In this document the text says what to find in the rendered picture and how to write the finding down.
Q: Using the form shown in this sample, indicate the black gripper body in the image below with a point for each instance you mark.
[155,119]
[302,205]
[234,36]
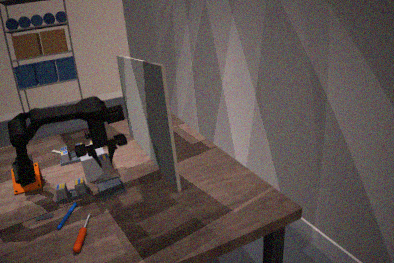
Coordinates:
[99,139]

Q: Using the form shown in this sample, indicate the orange-handled screwdriver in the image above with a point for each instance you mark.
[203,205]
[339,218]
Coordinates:
[80,237]

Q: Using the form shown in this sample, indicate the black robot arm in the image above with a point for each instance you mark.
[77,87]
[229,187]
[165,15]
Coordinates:
[93,110]

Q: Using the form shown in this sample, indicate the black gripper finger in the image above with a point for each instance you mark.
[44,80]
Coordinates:
[96,158]
[111,153]

